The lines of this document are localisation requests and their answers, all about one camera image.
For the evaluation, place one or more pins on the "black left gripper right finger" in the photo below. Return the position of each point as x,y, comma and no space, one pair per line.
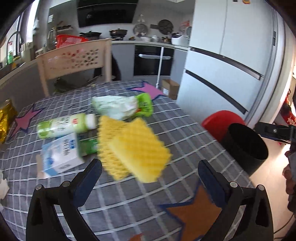
256,222

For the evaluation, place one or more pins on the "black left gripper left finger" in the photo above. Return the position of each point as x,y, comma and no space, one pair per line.
43,222

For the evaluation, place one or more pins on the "blue white milk carton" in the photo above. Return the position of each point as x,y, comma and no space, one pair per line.
58,156

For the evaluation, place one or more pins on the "green label drink bottle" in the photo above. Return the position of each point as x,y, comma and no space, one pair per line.
58,127

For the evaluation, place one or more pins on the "yellow foam fruit net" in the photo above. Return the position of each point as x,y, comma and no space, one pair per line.
131,149

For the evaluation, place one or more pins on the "white green plastic bag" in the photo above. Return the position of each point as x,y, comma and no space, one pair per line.
116,107

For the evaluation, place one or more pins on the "green cone wrapper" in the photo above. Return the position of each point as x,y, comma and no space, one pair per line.
145,108

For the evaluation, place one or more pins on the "black trash bin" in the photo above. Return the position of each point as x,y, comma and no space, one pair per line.
245,146

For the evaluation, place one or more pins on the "person's hand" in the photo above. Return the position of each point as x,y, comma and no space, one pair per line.
289,175

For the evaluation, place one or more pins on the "white crumpled tissue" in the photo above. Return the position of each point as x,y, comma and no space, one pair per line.
4,188

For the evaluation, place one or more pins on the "red round stool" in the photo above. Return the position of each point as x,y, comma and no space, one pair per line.
217,124

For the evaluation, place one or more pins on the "grey checkered tablecloth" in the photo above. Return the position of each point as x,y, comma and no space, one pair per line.
117,210

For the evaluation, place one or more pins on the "white refrigerator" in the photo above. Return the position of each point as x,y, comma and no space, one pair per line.
231,53

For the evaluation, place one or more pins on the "gold foil bag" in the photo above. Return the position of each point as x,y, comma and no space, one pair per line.
8,114

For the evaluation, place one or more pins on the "cardboard box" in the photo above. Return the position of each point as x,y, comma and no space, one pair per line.
170,88

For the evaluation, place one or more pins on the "white rice cooker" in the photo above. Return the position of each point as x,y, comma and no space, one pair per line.
179,40

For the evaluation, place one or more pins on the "black built-in oven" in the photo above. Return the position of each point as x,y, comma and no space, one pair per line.
147,60

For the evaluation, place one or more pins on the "beige perforated chair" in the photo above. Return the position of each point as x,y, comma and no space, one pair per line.
75,58

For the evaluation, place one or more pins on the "red plastic basket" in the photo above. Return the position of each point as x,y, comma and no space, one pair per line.
66,40

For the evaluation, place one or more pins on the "black cooking pot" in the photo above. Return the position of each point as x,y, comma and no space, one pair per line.
118,33

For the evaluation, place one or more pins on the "black range hood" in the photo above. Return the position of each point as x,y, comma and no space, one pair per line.
99,12

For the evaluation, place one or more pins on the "white mop handle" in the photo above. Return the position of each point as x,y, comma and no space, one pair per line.
160,66

